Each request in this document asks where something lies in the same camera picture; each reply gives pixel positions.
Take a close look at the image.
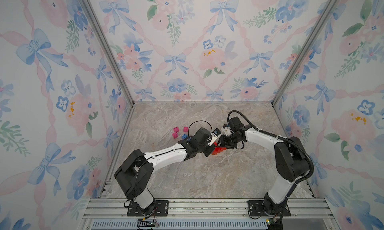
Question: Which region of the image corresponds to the red long lego brick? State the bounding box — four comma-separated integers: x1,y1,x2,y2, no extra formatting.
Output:
212,147,226,155

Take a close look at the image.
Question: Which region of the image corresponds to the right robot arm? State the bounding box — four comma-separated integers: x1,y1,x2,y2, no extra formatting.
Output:
219,117,315,216

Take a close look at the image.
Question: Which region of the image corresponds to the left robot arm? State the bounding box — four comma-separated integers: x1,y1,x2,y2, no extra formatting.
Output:
114,128,222,216

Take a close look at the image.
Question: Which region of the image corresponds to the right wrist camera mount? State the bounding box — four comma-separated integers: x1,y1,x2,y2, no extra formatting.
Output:
221,125,232,137

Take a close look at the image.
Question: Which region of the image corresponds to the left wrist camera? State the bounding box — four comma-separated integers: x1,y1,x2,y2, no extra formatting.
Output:
209,128,222,146

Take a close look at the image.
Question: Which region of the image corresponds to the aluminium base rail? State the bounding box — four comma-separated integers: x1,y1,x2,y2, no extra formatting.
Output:
78,199,340,230

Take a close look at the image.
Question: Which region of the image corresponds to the aluminium corner post left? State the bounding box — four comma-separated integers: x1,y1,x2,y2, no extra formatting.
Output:
79,0,134,107

